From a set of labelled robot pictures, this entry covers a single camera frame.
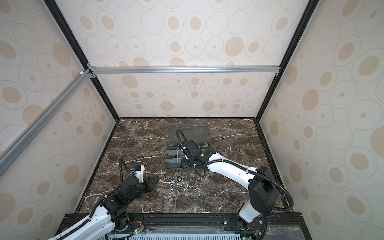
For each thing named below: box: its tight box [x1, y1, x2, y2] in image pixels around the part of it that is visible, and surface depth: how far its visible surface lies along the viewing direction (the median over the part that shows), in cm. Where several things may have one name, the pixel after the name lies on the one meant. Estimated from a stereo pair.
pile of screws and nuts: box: [168, 171, 188, 197], surface depth 87 cm
